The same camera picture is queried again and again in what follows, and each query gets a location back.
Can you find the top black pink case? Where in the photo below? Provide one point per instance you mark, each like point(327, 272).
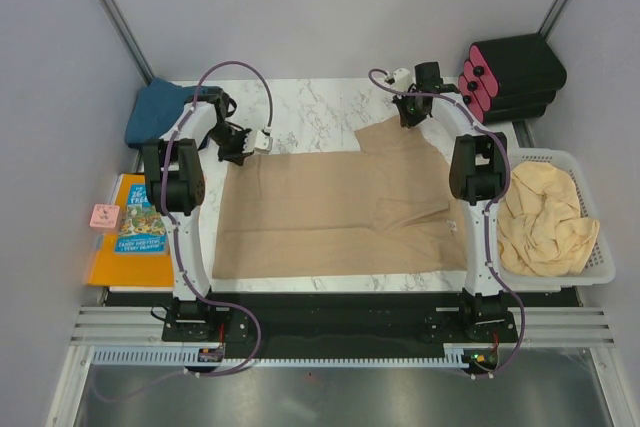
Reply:
point(514, 65)

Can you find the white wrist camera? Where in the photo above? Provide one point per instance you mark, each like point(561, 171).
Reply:
point(257, 142)
point(399, 80)

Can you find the pale yellow t-shirt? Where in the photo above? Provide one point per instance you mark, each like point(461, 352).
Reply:
point(541, 231)

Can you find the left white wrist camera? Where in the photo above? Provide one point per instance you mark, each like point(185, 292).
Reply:
point(257, 142)

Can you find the aluminium front rails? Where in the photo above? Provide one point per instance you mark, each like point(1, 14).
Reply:
point(537, 327)

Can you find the small pink cube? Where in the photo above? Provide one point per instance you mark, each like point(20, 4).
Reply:
point(105, 217)

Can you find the white plastic basket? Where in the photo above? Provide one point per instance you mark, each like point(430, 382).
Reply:
point(600, 267)

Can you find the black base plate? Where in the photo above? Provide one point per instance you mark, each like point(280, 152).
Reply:
point(249, 303)

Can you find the bottom black pink case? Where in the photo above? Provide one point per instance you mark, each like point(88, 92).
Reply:
point(507, 115)

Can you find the white slotted cable duct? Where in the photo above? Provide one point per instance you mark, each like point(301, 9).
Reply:
point(194, 356)

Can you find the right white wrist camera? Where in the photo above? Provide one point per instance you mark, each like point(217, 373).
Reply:
point(399, 80)

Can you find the folded light blue t-shirt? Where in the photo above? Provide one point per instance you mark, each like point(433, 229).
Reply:
point(157, 107)

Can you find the left aluminium frame post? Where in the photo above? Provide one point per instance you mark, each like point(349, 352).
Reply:
point(128, 39)

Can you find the black pink case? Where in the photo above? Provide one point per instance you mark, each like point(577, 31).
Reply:
point(514, 65)
point(507, 115)
point(477, 92)

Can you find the tan beige t-shirt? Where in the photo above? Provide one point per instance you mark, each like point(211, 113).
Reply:
point(385, 208)

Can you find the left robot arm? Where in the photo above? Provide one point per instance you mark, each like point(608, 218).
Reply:
point(175, 187)

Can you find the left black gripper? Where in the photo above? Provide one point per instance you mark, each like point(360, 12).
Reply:
point(238, 156)

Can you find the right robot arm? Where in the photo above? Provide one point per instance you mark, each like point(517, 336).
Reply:
point(478, 179)

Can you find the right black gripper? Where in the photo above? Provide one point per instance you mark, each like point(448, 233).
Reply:
point(406, 120)

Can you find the orange treehouse book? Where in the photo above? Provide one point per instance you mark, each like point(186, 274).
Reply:
point(134, 255)

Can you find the middle black pink case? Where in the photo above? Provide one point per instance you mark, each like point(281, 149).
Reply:
point(477, 92)

